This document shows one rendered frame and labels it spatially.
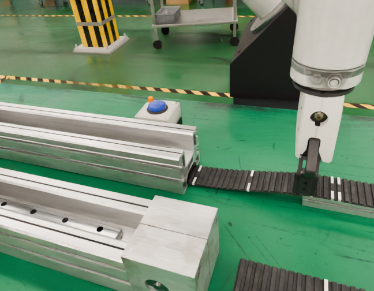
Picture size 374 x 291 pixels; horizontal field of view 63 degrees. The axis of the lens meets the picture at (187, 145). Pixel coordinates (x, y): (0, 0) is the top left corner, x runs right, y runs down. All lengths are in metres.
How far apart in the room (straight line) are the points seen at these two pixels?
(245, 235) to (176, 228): 0.14
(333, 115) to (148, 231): 0.26
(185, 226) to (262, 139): 0.35
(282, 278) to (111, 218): 0.25
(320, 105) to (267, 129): 0.32
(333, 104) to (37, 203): 0.46
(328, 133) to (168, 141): 0.29
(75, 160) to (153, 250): 0.33
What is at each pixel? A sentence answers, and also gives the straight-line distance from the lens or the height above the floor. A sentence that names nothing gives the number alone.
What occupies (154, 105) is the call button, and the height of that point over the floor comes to 0.85.
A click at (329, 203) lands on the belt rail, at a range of 0.55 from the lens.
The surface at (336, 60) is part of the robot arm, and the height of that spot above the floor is 1.04.
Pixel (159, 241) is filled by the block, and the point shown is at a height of 0.87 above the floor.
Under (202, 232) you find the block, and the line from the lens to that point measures 0.38.
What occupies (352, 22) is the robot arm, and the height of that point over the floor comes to 1.08.
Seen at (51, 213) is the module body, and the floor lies 0.84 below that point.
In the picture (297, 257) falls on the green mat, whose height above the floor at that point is 0.78.
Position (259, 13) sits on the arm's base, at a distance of 0.82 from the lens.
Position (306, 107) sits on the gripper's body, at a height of 0.98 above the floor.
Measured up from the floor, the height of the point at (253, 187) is 0.80.
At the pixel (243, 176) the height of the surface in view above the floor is 0.80.
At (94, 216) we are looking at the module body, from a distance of 0.49.
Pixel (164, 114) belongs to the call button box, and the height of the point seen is 0.84.
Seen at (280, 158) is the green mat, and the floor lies 0.78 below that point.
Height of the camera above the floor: 1.18
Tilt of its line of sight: 37 degrees down
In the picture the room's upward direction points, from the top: 6 degrees counter-clockwise
